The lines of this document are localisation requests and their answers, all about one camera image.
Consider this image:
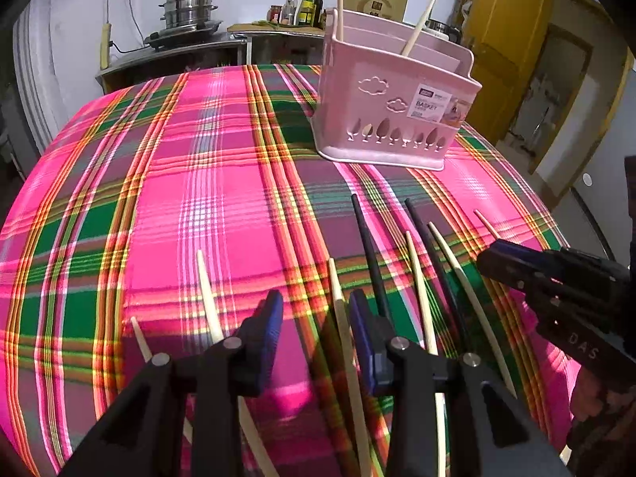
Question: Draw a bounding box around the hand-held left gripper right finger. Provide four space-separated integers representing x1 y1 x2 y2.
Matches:
348 289 572 477

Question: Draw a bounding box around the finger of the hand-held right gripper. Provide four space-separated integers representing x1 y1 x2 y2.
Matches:
477 253 572 304
489 239 632 305

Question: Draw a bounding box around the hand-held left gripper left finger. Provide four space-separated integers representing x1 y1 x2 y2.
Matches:
57 289 285 477

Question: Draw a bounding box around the black chopstick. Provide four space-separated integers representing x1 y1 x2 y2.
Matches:
405 198 470 359
351 194 393 321

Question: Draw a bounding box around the pink plastic utensil basket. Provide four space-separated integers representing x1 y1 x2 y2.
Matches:
310 8 483 172

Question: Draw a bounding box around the person's right hand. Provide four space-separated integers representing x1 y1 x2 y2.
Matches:
570 365 622 423

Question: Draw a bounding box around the pink plaid tablecloth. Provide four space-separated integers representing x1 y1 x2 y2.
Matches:
0 62 582 477

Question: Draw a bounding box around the yellow wooden door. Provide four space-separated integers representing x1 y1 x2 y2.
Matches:
454 0 555 145

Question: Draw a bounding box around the metal side table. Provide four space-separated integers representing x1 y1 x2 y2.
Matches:
227 24 326 65

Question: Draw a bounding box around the metal counter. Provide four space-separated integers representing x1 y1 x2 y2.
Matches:
95 40 249 94

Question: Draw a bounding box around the black cooktop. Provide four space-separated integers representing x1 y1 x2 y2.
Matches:
144 20 224 51

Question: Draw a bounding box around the brown cardboard box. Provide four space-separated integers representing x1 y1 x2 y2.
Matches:
343 0 411 23

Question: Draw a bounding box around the steel steamer pot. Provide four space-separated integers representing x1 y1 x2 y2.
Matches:
158 0 222 31

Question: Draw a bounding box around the white door frame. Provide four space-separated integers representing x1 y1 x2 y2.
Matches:
14 0 68 155

